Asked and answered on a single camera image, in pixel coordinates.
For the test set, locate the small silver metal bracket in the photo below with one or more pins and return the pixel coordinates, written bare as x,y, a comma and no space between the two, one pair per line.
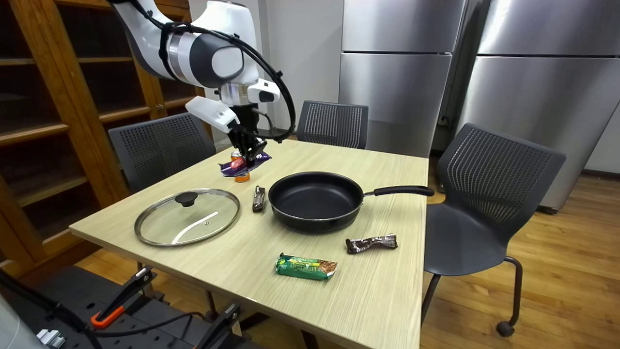
51,338

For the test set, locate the wooden shelf cabinet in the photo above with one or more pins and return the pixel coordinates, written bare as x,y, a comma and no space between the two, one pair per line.
58,121

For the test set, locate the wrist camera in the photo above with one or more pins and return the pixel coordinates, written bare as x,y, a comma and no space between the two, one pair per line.
211,112

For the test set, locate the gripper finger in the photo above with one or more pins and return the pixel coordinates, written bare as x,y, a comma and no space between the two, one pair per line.
256,147
236,138

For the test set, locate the grey perforated chair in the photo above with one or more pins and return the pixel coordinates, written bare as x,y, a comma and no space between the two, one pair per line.
333,123
484,184
160,145

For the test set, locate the stainless steel refrigerator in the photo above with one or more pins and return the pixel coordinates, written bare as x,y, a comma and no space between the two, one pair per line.
542,97
397,87

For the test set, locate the small orange bottle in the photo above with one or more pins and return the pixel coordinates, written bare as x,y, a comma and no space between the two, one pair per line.
242,177

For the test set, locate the glass pan lid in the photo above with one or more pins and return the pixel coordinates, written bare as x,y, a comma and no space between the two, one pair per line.
193,223

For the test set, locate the black frying pan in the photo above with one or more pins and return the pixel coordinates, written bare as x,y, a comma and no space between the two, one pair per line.
315,201

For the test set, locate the dark brown candy bar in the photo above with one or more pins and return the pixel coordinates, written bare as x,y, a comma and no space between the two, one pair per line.
258,198

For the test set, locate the brown and white candy bar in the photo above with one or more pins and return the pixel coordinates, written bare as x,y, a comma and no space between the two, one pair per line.
370,243

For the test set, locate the green granola bar packet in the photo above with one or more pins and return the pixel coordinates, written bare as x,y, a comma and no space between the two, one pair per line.
305,266

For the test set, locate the purple snack packet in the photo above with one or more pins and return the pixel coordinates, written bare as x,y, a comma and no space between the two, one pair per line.
231,168

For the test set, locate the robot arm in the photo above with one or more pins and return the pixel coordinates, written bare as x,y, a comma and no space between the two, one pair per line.
223,29

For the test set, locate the black and orange clamp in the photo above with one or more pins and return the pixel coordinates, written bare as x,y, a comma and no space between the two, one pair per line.
121,298

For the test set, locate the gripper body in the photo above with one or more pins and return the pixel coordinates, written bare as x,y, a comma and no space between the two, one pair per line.
247,118

